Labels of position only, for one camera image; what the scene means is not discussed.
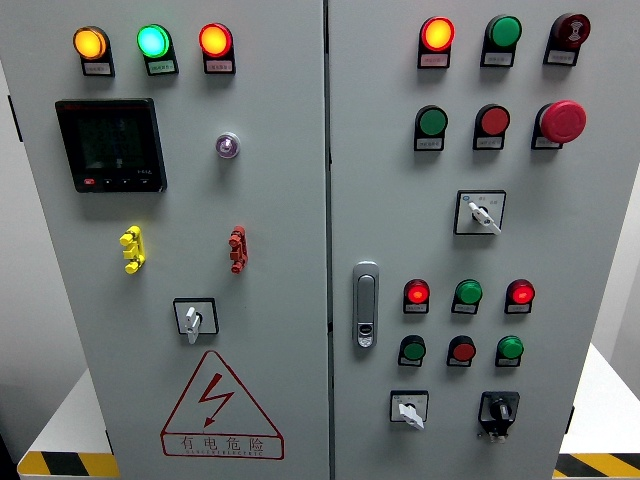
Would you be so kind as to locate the pale grey cabinet door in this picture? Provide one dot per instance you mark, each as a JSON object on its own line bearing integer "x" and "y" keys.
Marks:
{"x": 280, "y": 225}
{"x": 400, "y": 200}

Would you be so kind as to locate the silver door lock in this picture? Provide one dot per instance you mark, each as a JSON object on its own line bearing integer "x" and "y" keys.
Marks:
{"x": 365, "y": 300}

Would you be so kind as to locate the small red lamp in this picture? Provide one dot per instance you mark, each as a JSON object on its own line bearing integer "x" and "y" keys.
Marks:
{"x": 417, "y": 293}
{"x": 521, "y": 293}

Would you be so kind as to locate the small label plate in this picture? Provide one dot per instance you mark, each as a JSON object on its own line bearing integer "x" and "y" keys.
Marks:
{"x": 415, "y": 308}
{"x": 546, "y": 142}
{"x": 497, "y": 58}
{"x": 409, "y": 362}
{"x": 429, "y": 144}
{"x": 507, "y": 362}
{"x": 488, "y": 143}
{"x": 434, "y": 60}
{"x": 162, "y": 66}
{"x": 463, "y": 309}
{"x": 458, "y": 362}
{"x": 98, "y": 68}
{"x": 517, "y": 309}
{"x": 219, "y": 66}
{"x": 561, "y": 58}

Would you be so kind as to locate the white lamp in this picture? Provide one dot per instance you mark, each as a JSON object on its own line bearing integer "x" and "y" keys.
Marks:
{"x": 228, "y": 145}

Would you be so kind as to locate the small green push button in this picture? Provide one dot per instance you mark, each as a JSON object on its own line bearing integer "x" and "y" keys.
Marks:
{"x": 414, "y": 351}

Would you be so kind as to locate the small green lamp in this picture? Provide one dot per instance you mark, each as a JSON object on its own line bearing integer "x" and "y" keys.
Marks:
{"x": 469, "y": 292}

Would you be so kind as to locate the large green push button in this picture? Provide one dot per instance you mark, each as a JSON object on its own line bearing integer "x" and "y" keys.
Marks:
{"x": 433, "y": 121}

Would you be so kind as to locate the small red push button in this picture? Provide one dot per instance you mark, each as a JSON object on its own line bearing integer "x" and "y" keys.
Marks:
{"x": 463, "y": 352}

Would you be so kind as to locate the red warning triangle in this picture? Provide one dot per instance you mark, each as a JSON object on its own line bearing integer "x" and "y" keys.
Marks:
{"x": 215, "y": 390}

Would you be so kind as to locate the large red push button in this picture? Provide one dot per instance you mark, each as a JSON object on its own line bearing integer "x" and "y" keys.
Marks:
{"x": 495, "y": 121}

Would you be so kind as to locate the small raised green button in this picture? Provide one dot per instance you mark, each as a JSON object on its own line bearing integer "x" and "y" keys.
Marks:
{"x": 510, "y": 347}

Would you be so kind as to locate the large red lit lamp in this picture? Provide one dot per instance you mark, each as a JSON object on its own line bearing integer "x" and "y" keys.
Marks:
{"x": 215, "y": 40}
{"x": 437, "y": 34}

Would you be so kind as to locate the black display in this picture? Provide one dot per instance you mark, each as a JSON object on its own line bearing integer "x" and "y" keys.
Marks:
{"x": 115, "y": 145}

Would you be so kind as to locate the large bright green lamp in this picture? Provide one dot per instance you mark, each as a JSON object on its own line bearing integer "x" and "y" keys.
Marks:
{"x": 152, "y": 41}

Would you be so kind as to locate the large red stop button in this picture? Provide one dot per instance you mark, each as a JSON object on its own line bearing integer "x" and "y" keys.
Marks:
{"x": 562, "y": 121}

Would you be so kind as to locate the large dark green lamp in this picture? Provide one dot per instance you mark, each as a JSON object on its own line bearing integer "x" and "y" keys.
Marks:
{"x": 505, "y": 31}

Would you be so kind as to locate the black door hinge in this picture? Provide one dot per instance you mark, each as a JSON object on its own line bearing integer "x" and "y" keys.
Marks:
{"x": 15, "y": 120}
{"x": 570, "y": 420}
{"x": 109, "y": 442}

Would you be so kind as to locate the large yellow lamp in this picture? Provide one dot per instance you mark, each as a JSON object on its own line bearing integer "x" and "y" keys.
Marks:
{"x": 90, "y": 43}

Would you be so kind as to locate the dark red buzzer lamp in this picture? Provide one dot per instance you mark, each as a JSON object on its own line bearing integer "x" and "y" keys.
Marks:
{"x": 572, "y": 30}

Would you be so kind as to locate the black and yellow striped tape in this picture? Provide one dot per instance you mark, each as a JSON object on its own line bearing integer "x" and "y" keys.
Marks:
{"x": 600, "y": 465}
{"x": 60, "y": 465}

